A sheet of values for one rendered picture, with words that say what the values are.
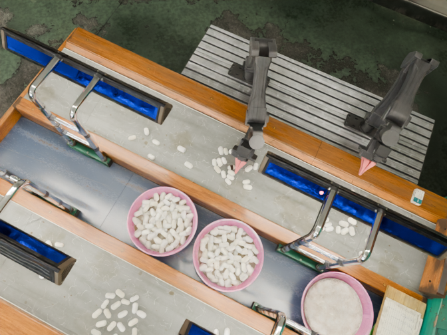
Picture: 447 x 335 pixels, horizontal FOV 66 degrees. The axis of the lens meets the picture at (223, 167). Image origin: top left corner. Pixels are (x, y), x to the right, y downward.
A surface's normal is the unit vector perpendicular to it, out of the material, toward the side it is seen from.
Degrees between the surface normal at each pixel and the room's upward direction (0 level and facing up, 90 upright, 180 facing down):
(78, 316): 0
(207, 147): 0
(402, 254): 0
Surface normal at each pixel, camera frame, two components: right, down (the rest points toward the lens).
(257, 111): 0.02, 0.35
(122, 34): 0.07, -0.33
